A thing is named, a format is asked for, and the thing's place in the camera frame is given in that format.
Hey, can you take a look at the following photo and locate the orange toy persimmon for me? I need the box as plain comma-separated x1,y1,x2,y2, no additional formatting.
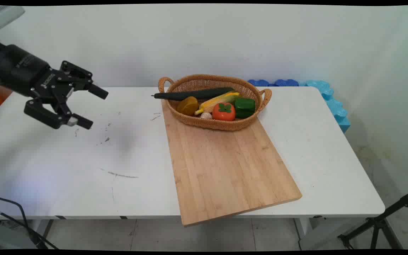
212,102,236,122

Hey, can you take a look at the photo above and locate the white table leg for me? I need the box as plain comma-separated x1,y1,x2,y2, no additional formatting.
294,217,318,250

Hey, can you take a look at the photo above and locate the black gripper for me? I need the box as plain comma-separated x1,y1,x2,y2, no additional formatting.
0,44,109,130

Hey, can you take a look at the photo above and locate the pale foam puzzle mat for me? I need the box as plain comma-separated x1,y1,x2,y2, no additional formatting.
299,80,351,134

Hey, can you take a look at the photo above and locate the wooden cutting board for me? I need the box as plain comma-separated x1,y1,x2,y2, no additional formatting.
161,100,303,227

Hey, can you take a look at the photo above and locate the black cable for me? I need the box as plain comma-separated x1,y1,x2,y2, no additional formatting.
0,194,60,250

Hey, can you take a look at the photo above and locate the green toy bell pepper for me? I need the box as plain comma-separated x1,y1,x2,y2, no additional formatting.
234,98,256,119

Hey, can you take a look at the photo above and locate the orange-brown round toy vegetable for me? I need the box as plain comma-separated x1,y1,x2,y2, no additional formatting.
176,96,199,117

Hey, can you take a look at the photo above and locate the yellow toy corn cob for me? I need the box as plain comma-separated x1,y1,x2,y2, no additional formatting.
194,91,242,115

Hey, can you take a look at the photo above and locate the black tripod stand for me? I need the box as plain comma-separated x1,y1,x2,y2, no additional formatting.
338,187,408,250

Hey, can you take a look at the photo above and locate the woven wicker basket with handles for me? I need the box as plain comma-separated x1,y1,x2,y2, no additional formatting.
158,74,272,132

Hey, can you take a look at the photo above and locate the black table frame leg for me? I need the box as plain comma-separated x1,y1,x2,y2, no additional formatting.
30,219,55,249

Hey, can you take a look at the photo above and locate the dark green toy cucumber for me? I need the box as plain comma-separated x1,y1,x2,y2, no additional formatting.
151,87,235,102

